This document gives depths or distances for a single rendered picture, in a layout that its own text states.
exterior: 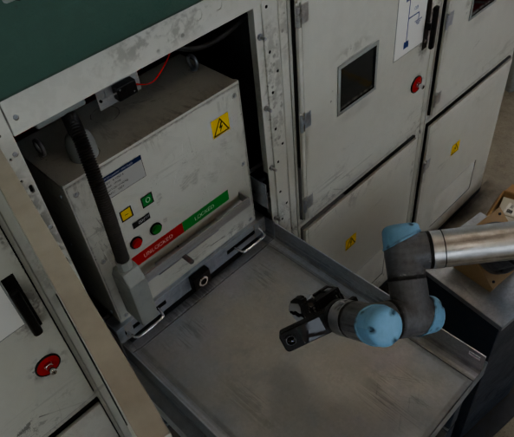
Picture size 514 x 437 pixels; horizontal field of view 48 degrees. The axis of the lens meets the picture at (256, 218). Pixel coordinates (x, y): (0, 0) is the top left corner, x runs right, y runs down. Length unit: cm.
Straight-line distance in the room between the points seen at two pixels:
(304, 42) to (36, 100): 68
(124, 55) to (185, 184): 42
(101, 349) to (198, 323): 91
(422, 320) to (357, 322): 13
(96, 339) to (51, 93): 51
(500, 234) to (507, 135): 248
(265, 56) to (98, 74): 45
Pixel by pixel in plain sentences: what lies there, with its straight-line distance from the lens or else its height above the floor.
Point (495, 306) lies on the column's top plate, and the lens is 178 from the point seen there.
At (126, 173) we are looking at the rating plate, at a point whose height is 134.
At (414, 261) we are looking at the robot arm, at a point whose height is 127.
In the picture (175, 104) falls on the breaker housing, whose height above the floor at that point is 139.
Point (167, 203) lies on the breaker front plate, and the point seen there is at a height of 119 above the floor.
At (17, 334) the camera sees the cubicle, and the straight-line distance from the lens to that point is 129.
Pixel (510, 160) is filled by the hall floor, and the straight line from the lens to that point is 348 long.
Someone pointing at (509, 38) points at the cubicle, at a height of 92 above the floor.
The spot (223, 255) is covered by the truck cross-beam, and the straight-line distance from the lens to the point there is 166.
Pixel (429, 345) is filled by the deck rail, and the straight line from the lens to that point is 155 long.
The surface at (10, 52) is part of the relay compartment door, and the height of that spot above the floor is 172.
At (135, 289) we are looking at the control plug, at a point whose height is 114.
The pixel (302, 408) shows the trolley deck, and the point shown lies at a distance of 144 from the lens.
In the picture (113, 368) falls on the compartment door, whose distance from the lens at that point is 68.
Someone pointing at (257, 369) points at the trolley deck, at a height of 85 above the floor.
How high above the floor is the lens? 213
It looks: 45 degrees down
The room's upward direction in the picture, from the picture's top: 7 degrees counter-clockwise
